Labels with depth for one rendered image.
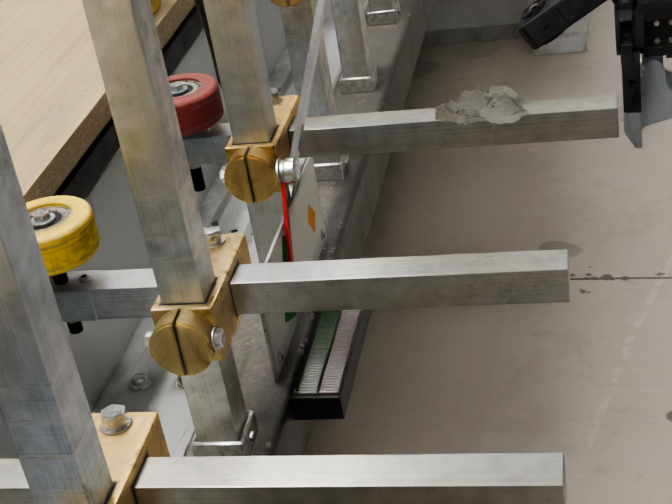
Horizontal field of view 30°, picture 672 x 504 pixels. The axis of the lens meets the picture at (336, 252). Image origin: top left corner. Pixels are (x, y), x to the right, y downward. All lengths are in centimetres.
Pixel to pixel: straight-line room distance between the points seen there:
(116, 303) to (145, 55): 25
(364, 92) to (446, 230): 110
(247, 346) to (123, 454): 39
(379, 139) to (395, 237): 156
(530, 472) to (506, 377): 152
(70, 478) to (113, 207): 65
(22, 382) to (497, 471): 28
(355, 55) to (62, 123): 55
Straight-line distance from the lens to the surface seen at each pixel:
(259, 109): 116
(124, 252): 139
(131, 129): 91
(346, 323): 119
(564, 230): 270
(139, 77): 89
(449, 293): 97
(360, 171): 147
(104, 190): 135
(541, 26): 113
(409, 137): 119
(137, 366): 135
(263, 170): 115
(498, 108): 117
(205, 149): 123
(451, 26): 371
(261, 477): 79
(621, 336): 236
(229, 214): 160
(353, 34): 165
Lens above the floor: 135
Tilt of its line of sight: 30 degrees down
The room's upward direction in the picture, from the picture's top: 10 degrees counter-clockwise
